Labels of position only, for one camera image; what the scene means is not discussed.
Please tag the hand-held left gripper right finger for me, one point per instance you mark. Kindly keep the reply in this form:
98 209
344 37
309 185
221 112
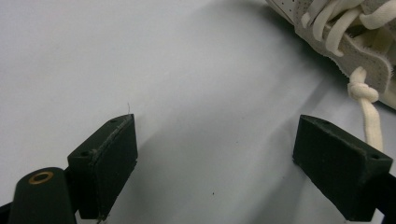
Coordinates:
339 168

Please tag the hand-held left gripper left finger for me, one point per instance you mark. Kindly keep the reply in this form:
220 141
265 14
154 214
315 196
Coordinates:
106 161

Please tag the beige lace-up sneaker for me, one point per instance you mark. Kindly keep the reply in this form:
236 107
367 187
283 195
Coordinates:
355 53

